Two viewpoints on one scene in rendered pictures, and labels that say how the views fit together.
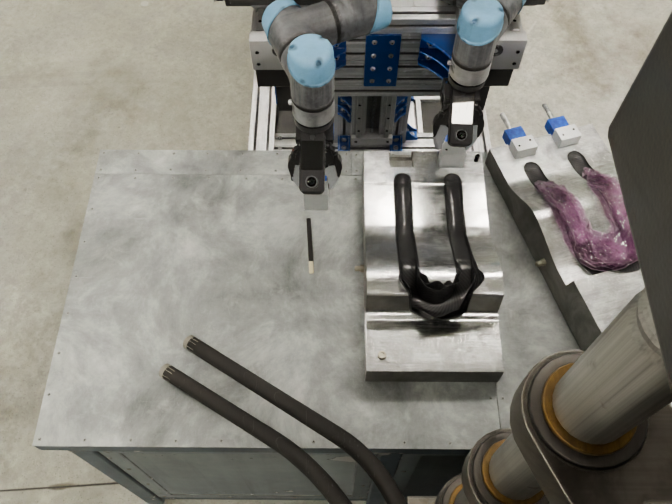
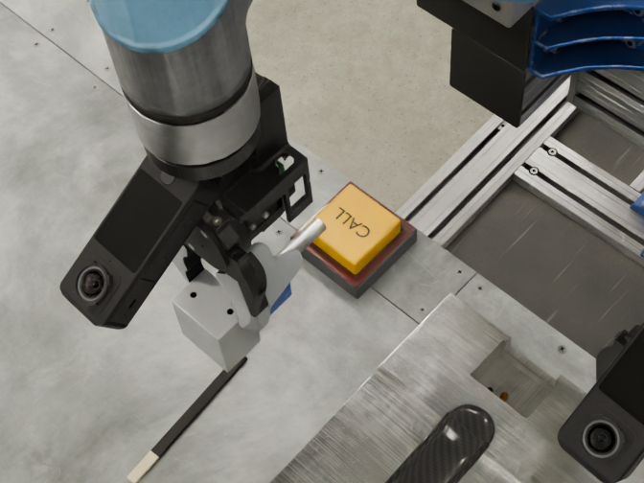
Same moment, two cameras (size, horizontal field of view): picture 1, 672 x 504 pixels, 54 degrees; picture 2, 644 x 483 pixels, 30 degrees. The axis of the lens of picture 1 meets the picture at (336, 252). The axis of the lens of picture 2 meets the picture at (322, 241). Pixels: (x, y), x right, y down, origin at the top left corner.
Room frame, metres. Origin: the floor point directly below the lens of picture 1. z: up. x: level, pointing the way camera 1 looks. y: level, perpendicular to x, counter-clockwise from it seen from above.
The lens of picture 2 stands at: (0.56, -0.33, 1.71)
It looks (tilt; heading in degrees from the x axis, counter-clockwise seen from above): 58 degrees down; 49
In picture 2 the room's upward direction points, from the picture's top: 7 degrees counter-clockwise
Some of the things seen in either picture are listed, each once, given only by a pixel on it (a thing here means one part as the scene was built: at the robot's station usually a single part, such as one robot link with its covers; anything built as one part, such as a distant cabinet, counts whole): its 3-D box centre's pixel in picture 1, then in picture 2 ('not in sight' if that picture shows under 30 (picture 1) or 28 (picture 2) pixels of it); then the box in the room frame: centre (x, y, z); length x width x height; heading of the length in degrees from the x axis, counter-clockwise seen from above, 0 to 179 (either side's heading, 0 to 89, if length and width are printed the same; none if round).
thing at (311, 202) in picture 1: (316, 176); (262, 278); (0.82, 0.04, 0.93); 0.13 x 0.05 x 0.05; 179
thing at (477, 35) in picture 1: (478, 32); not in sight; (0.93, -0.25, 1.22); 0.09 x 0.08 x 0.11; 148
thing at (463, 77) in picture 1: (468, 66); not in sight; (0.92, -0.25, 1.14); 0.08 x 0.08 x 0.05
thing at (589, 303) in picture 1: (592, 223); not in sight; (0.75, -0.55, 0.86); 0.50 x 0.26 x 0.11; 17
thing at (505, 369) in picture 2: (400, 164); (515, 385); (0.90, -0.14, 0.87); 0.05 x 0.05 x 0.04; 0
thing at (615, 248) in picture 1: (595, 211); not in sight; (0.76, -0.54, 0.90); 0.26 x 0.18 x 0.08; 17
